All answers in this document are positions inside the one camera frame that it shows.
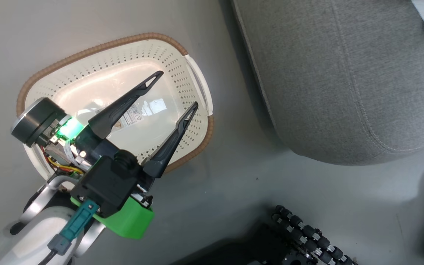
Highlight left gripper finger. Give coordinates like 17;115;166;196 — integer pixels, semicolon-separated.
88;71;164;139

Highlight grey fabric sofa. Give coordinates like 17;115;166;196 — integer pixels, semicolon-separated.
230;0;424;166

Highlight beige perforated laundry basket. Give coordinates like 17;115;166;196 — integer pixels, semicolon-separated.
16;33;215;181

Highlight teal left camera connector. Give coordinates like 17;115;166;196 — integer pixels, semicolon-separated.
47;199;99;257

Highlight white printed basket sticker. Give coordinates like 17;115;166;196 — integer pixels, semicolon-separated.
114;104;145;130

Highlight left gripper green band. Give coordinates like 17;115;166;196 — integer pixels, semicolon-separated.
11;97;199;240

